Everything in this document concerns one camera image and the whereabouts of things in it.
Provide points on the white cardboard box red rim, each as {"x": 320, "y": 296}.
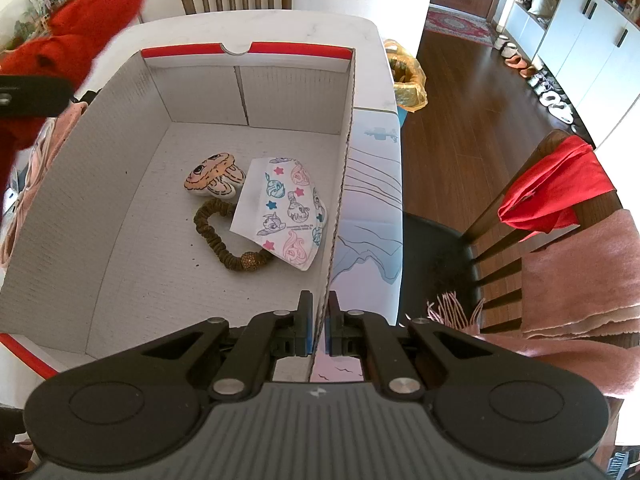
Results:
{"x": 150, "y": 240}

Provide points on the red patterned rug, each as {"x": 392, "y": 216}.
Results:
{"x": 455, "y": 22}

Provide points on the brown hair scrunchie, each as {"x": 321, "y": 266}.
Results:
{"x": 220, "y": 247}

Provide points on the yellow plastic bag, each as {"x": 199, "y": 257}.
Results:
{"x": 405, "y": 77}

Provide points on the white tote bag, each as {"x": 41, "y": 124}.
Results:
{"x": 542, "y": 2}

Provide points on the red cloth on chair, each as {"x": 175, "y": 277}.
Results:
{"x": 555, "y": 185}

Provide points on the pink garment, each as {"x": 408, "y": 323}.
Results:
{"x": 45, "y": 160}

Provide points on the white tall cabinet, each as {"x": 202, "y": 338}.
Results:
{"x": 590, "y": 45}

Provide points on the dark wooden chair black seat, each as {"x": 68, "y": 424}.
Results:
{"x": 435, "y": 255}

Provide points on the printed table mat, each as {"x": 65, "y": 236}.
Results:
{"x": 370, "y": 200}

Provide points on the row of shoes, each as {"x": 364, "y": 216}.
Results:
{"x": 540, "y": 80}

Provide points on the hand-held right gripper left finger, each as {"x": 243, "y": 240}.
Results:
{"x": 310, "y": 332}

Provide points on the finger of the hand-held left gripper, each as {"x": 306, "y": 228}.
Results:
{"x": 30, "y": 97}

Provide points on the pink fringed scarf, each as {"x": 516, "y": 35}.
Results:
{"x": 575, "y": 285}

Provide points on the printed face mask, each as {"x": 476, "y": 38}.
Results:
{"x": 285, "y": 210}

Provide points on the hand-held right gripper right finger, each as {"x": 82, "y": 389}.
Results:
{"x": 328, "y": 342}

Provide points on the red cloth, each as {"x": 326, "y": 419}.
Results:
{"x": 555, "y": 185}
{"x": 75, "y": 35}

